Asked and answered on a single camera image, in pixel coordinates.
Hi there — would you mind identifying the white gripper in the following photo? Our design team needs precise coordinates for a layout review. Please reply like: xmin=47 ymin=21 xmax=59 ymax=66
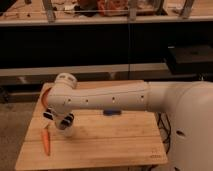
xmin=43 ymin=108 xmax=74 ymax=127

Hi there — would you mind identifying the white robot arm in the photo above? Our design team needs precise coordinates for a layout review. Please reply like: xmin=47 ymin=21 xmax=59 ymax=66
xmin=47 ymin=73 xmax=213 ymax=171

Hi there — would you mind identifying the white ceramic cup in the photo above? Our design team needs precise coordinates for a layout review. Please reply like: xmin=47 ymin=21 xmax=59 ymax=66
xmin=55 ymin=120 xmax=74 ymax=137

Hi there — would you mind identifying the blue eraser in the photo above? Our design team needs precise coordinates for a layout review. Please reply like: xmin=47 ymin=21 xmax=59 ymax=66
xmin=103 ymin=110 xmax=122 ymax=116

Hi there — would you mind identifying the orange carrot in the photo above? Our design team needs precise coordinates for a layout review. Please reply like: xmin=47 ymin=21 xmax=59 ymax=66
xmin=41 ymin=125 xmax=50 ymax=156

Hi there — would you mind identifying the wooden workbench shelf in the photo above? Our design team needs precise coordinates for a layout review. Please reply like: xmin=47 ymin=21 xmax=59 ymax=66
xmin=0 ymin=0 xmax=213 ymax=27

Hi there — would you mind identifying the black box right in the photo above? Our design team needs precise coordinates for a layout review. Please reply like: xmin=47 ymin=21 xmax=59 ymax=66
xmin=165 ymin=45 xmax=213 ymax=74

